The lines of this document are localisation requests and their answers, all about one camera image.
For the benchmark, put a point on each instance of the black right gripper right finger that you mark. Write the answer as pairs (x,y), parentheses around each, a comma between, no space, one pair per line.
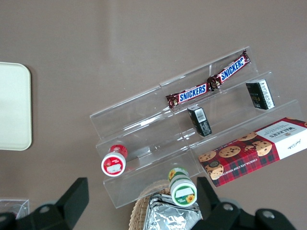
(213,210)

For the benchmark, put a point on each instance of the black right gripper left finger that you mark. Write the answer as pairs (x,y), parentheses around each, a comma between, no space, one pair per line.
(69,203)

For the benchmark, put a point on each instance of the aluminium foil tray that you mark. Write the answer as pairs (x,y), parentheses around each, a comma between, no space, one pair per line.
(168,215)

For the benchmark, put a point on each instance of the oval wicker basket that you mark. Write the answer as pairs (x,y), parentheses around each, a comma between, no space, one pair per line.
(139,210)

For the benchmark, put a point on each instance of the beige plastic tray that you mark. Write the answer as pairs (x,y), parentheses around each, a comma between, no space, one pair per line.
(13,105)

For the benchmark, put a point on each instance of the green lidded yogurt cup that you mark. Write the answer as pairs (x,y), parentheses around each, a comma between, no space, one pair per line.
(182,189)

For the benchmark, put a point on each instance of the clear acrylic bottle rack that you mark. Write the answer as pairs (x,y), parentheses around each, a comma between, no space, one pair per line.
(14,207)

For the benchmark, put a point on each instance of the red lidded yogurt cup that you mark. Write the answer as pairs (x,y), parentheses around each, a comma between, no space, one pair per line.
(114,161)

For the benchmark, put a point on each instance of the red tartan cookie box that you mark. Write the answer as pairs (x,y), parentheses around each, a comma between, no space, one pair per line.
(254,151)

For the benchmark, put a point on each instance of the small black carton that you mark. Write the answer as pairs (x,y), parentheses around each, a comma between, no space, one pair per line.
(200,121)
(260,95)

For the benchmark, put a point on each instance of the clear acrylic stepped shelf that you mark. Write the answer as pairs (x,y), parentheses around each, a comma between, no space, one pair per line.
(153,134)

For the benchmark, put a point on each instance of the Snickers chocolate bar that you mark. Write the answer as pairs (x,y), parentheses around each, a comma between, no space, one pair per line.
(230,70)
(192,94)

